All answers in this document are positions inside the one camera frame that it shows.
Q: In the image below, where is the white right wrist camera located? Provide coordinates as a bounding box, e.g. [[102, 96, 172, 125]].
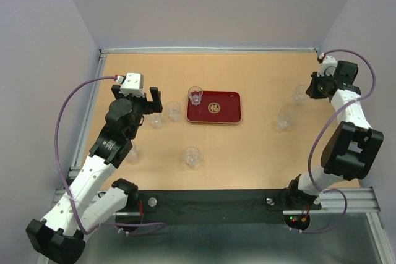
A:
[[317, 53, 338, 76]]

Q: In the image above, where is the purple cable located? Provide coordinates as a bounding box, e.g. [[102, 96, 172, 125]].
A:
[[55, 75, 166, 236], [289, 49, 377, 234]]

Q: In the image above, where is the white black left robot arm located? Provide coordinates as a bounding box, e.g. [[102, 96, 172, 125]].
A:
[[26, 85, 163, 263]]

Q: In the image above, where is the aluminium table frame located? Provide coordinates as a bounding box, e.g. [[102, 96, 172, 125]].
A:
[[36, 46, 396, 264]]

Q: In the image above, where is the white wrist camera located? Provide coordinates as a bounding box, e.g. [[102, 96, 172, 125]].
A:
[[317, 53, 338, 76], [114, 72, 145, 97]]

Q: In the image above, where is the black base cloth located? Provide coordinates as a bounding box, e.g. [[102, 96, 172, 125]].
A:
[[115, 189, 321, 226]]

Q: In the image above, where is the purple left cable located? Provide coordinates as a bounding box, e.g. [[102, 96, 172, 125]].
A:
[[55, 75, 166, 236]]

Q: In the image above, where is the white round knob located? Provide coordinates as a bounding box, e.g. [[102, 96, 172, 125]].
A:
[[148, 197, 157, 207]]

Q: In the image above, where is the clear faceted glass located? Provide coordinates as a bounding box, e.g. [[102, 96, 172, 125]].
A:
[[188, 86, 203, 106], [126, 142, 139, 163], [291, 85, 309, 104], [275, 110, 294, 130], [183, 147, 201, 168], [150, 113, 163, 128], [165, 101, 181, 121]]

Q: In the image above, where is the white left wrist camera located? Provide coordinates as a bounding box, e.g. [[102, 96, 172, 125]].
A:
[[114, 72, 145, 97]]

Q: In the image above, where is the metal front plate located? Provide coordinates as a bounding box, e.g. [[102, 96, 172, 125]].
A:
[[78, 214, 382, 263]]

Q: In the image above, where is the red lacquer tray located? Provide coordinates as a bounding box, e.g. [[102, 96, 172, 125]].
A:
[[186, 90, 242, 124]]

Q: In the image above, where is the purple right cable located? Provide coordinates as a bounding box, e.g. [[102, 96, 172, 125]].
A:
[[289, 49, 377, 234]]

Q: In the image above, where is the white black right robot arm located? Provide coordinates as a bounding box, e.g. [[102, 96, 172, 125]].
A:
[[285, 56, 384, 208]]

